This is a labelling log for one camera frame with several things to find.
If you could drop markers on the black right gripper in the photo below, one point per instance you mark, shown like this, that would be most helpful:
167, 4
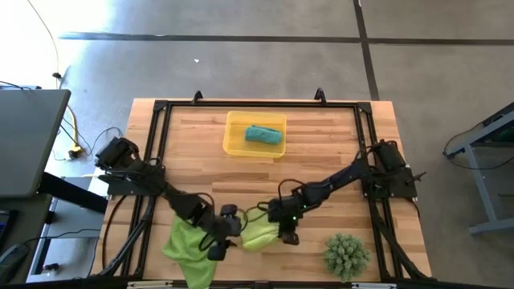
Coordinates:
283, 212

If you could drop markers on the black backlit keyboard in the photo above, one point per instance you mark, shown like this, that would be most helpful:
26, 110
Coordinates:
5, 225

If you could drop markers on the yellow translucent plastic basket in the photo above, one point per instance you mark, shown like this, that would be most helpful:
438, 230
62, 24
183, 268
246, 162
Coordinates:
235, 140

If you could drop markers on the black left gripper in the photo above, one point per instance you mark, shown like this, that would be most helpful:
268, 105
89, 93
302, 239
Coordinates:
223, 229

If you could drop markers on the black computer mouse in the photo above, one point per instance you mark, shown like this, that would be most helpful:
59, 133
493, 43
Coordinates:
12, 259

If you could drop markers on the gray desk top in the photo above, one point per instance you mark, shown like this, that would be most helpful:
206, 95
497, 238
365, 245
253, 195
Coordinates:
28, 140

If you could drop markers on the black metal table frame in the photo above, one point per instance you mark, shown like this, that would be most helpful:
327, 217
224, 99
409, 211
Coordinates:
261, 104

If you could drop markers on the gray metal side table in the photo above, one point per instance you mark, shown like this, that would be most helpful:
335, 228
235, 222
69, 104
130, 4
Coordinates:
490, 228

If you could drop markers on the teal microfiber towel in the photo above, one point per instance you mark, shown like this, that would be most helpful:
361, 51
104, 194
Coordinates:
263, 135

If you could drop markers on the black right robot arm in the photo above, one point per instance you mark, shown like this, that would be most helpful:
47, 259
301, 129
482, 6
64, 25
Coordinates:
345, 178

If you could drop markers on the dark green microfiber towel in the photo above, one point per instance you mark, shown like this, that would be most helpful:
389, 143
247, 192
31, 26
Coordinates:
184, 249

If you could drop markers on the white strip bracket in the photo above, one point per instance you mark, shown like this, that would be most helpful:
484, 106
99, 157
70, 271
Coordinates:
148, 284
373, 286

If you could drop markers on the light yellow-green microfiber towel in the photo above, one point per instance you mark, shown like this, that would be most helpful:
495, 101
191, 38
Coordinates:
259, 237

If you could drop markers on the black desk support beam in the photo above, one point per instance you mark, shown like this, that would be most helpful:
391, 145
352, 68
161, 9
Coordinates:
72, 192

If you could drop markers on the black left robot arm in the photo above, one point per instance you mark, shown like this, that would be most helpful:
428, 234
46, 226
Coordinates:
176, 198

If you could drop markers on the artificial green succulent plant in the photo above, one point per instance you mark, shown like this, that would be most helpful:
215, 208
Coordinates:
345, 257

